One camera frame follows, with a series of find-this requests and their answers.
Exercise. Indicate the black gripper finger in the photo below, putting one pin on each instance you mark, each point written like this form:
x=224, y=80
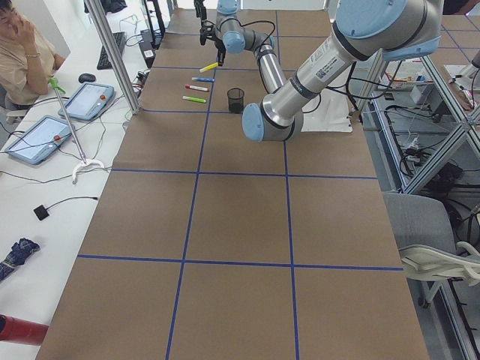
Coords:
x=218, y=60
x=223, y=60

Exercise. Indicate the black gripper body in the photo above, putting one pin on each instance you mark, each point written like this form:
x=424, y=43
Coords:
x=218, y=48

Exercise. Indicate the yellow highlighter pen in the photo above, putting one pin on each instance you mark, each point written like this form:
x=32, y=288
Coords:
x=208, y=67

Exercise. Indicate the blue highlighter pen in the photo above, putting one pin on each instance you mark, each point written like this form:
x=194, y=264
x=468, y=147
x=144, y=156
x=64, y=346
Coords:
x=202, y=79

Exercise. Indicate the red capped white marker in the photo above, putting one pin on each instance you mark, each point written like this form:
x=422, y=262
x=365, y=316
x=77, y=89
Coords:
x=197, y=88

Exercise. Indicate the green highlighter pen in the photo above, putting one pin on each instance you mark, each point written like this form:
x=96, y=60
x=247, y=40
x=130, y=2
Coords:
x=194, y=99

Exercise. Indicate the black mesh pen cup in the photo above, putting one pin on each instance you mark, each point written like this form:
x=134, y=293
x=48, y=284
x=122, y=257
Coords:
x=235, y=98

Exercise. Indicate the black computer mouse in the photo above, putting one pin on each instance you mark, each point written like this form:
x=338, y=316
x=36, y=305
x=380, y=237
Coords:
x=86, y=78

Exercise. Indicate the far blue teach pendant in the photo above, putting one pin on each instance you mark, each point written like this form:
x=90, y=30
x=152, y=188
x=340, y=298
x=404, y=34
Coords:
x=88, y=100

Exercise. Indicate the blue teach pendant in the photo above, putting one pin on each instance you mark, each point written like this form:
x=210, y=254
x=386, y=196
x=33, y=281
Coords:
x=40, y=141
x=88, y=100

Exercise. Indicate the metal reacher grabber tool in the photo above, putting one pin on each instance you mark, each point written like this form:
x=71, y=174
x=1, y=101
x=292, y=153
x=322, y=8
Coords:
x=84, y=161

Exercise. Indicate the brown paper table cover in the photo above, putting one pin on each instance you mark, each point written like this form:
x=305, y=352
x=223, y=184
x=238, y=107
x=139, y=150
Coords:
x=206, y=245

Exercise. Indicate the seated person beige shirt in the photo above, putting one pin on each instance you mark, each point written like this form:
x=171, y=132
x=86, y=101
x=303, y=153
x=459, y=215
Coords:
x=28, y=59

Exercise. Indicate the near blue teach pendant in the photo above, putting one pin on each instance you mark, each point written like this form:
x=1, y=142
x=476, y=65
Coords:
x=40, y=141

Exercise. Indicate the small black square device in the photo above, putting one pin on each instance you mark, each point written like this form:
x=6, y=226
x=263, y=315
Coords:
x=41, y=212

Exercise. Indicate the grey office chair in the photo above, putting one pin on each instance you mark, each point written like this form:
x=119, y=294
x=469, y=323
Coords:
x=425, y=242

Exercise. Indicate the folded dark blue umbrella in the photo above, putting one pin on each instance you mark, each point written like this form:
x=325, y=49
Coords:
x=19, y=253

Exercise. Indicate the red cylinder bottle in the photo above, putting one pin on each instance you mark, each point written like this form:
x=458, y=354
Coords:
x=20, y=331

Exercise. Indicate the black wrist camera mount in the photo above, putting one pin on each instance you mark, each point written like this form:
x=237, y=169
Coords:
x=207, y=32

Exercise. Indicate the aluminium frame post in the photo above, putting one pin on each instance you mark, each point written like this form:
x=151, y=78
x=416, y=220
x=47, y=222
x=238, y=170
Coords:
x=105, y=34

